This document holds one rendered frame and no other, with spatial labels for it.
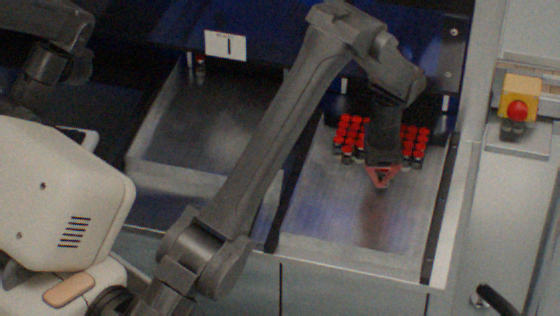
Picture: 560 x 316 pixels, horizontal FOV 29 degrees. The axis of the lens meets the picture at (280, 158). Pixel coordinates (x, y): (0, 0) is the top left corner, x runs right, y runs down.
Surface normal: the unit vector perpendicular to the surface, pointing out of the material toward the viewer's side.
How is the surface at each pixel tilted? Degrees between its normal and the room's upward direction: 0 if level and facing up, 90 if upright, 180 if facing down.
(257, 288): 90
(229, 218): 43
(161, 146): 0
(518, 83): 0
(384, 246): 0
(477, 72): 90
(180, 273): 39
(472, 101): 90
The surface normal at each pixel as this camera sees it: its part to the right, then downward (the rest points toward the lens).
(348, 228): 0.00, -0.73
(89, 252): 0.76, 0.45
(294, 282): -0.26, 0.66
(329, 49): -0.26, -0.11
